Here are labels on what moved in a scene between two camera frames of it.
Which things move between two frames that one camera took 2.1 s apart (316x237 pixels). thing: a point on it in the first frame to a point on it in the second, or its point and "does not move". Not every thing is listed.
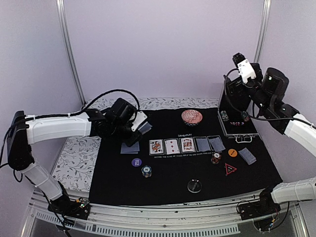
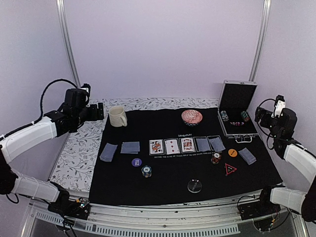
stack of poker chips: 146,171 does not move
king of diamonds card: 187,144 does not move
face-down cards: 247,155 does not move
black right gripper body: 260,98 to 276,130
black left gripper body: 119,131 to 82,117
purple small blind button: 136,162 does not move
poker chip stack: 216,158 does not move
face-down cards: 133,149 does not move
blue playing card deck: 145,128 to 108,152
